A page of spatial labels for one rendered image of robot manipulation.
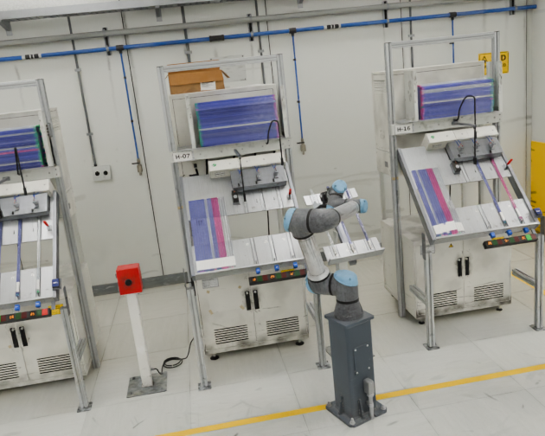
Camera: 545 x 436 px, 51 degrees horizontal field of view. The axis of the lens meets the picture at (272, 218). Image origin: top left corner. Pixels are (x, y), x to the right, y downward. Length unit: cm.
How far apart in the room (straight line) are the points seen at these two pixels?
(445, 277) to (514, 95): 244
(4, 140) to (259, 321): 191
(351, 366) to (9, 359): 212
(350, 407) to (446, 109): 201
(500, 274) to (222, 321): 192
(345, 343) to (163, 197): 273
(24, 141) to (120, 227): 180
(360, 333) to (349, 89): 285
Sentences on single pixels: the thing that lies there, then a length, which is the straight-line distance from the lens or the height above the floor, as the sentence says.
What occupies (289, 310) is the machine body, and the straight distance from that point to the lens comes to 380.
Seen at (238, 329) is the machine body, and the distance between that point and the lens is 380.
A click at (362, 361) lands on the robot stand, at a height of 32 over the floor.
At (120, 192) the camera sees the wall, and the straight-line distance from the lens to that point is 521.
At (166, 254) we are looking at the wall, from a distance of 532.
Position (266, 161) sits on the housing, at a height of 125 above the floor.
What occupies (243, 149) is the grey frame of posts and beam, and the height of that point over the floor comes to 134.
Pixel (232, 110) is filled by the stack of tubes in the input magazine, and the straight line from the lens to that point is 360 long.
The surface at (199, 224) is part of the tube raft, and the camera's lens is 347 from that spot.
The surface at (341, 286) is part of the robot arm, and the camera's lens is 289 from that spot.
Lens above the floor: 179
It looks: 14 degrees down
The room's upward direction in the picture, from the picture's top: 6 degrees counter-clockwise
